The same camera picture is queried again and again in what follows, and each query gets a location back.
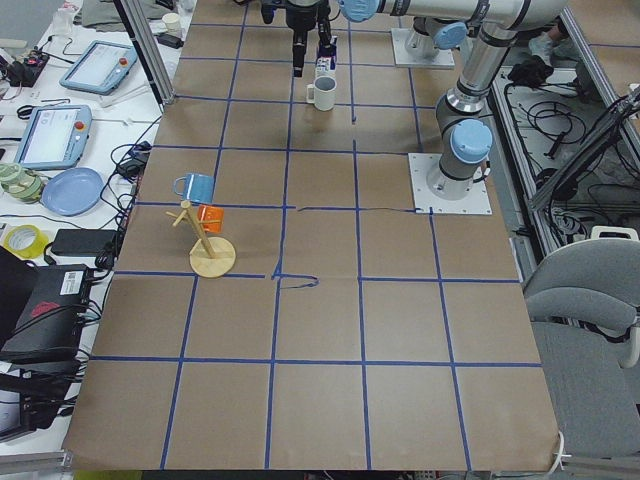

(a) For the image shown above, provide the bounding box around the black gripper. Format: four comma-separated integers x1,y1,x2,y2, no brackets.
260,0,333,78

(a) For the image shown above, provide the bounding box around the blue white milk carton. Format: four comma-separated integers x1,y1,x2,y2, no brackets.
315,35,338,78

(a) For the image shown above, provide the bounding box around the white ceramic mug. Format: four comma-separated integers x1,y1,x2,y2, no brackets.
306,76,337,111

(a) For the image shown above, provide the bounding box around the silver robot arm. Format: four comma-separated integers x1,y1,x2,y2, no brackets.
406,1,566,199
260,1,533,78

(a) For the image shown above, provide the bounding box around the paper cup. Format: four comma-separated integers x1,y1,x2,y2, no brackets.
162,12,182,37

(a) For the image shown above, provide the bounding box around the blue mug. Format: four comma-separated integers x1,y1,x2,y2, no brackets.
173,173,215,204

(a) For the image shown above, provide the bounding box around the orange mug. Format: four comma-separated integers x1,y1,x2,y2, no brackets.
197,204,224,234

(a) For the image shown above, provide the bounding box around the upper teach pendant tablet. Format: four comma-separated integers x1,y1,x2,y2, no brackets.
59,40,138,95

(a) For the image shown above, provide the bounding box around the teach pendant tablet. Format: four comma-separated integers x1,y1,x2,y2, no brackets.
59,40,138,95
14,105,93,171

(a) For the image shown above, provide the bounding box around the wooden mug tree stand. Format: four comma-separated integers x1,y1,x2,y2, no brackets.
167,200,236,278

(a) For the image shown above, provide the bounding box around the lower teach pendant tablet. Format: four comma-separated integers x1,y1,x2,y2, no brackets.
14,105,93,171

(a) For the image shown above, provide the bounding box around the blue plate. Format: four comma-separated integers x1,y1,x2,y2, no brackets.
41,167,104,216

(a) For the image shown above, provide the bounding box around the black power adapter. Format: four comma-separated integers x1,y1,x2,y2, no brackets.
50,229,116,257

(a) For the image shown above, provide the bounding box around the green tape rolls stack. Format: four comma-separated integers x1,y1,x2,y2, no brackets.
1,163,45,203

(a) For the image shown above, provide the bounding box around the yellow tape roll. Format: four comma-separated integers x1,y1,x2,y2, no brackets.
3,225,49,260

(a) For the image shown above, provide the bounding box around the grey office chair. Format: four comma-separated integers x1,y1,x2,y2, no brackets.
524,236,639,458

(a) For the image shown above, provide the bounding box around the black computer box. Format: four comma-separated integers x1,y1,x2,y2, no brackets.
1,264,103,365

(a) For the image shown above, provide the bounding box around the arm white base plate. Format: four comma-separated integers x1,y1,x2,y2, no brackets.
391,28,455,70
408,153,492,215

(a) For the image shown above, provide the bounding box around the aluminium frame post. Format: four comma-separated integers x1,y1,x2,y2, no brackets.
113,0,175,105

